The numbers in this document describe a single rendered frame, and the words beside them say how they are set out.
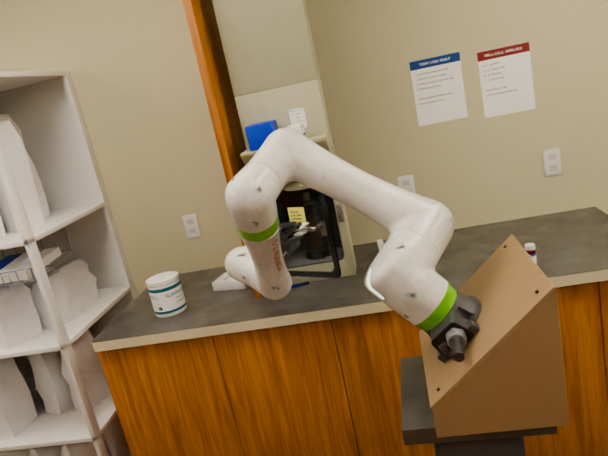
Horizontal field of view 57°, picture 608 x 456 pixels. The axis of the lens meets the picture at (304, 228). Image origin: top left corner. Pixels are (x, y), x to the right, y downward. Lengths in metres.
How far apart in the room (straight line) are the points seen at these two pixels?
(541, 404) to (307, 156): 0.76
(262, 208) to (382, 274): 0.33
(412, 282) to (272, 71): 1.13
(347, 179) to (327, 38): 1.25
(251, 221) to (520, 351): 0.67
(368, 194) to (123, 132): 1.66
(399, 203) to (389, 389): 0.97
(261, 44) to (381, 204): 0.98
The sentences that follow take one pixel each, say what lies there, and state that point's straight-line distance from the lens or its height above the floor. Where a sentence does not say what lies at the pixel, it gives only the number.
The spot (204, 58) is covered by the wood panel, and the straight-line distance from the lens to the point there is 2.11.
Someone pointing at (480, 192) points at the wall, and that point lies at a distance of 2.64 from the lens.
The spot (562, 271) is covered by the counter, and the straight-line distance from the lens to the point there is 2.05.
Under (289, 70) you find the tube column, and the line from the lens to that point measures 2.13.
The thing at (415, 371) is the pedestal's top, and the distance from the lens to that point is 1.53.
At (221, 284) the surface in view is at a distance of 2.41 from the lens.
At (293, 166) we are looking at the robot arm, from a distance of 1.41.
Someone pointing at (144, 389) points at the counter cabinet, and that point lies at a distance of 2.35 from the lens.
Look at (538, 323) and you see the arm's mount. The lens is 1.19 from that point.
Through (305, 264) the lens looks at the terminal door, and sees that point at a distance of 2.16.
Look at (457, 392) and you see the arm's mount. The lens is 1.24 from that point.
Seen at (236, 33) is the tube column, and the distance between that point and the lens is 2.17.
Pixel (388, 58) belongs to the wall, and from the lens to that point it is 2.54.
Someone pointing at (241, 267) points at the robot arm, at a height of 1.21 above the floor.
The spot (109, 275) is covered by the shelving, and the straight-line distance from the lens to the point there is 3.02.
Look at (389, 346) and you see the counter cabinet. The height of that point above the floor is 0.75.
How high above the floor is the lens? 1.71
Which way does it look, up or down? 14 degrees down
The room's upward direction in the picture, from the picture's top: 12 degrees counter-clockwise
